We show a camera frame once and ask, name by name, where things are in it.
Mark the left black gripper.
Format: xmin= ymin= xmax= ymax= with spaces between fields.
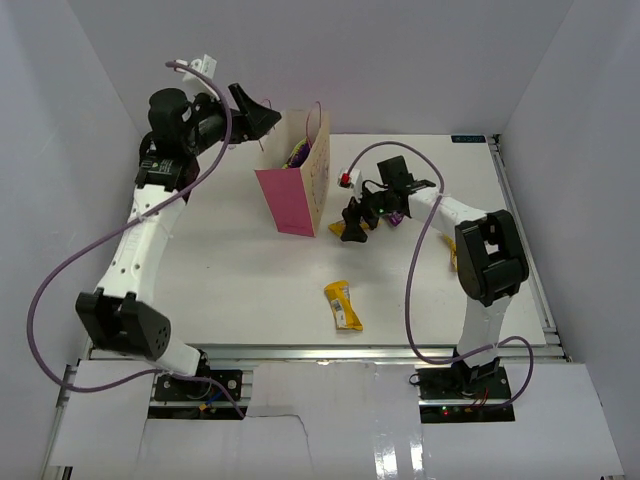
xmin=182 ymin=84 xmax=280 ymax=156

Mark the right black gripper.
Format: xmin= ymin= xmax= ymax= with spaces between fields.
xmin=342 ymin=180 xmax=395 ymax=243

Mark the purple snack chip bag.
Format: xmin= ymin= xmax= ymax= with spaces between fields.
xmin=282 ymin=139 xmax=312 ymax=169

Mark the pink paper gift bag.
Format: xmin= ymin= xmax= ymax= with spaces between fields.
xmin=255 ymin=101 xmax=331 ymax=237

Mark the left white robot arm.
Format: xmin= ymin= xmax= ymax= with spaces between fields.
xmin=75 ymin=84 xmax=281 ymax=399

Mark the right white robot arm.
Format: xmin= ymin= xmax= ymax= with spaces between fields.
xmin=338 ymin=156 xmax=530 ymax=399

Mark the purple candy packet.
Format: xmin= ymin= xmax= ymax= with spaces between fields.
xmin=386 ymin=212 xmax=404 ymax=228

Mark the yellow candy packet front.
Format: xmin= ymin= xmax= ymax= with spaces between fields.
xmin=324 ymin=280 xmax=363 ymax=332

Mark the yellow packet under gripper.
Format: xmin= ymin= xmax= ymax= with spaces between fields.
xmin=441 ymin=234 xmax=458 ymax=272

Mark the blue label sticker right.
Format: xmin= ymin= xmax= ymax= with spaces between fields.
xmin=451 ymin=135 xmax=486 ymax=144

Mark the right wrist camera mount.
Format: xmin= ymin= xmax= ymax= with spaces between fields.
xmin=338 ymin=168 xmax=363 ymax=197

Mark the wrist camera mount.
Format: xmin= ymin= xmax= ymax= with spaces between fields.
xmin=176 ymin=54 xmax=217 ymax=95
xmin=338 ymin=168 xmax=363 ymax=197

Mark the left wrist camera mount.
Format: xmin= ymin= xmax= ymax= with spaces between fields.
xmin=176 ymin=54 xmax=217 ymax=95

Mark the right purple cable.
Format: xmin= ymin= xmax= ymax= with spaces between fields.
xmin=347 ymin=140 xmax=534 ymax=406

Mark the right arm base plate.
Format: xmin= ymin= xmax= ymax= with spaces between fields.
xmin=409 ymin=367 xmax=512 ymax=402

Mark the aluminium front rail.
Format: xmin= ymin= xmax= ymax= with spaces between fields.
xmin=89 ymin=343 xmax=566 ymax=366

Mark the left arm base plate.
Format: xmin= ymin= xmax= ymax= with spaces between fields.
xmin=152 ymin=369 xmax=243 ymax=402

